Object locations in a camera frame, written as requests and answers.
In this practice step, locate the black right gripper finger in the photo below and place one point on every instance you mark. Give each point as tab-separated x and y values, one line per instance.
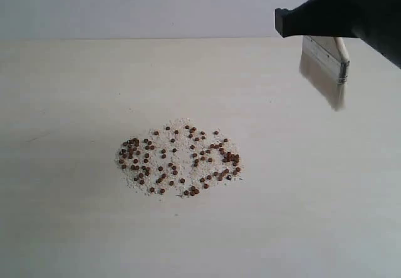
313	21

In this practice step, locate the wooden paint brush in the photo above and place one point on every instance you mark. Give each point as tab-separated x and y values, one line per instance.
325	64

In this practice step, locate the pile of pellets and grains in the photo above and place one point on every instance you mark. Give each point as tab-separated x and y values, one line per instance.
178	157

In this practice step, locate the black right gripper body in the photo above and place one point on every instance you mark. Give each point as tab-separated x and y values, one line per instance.
375	22

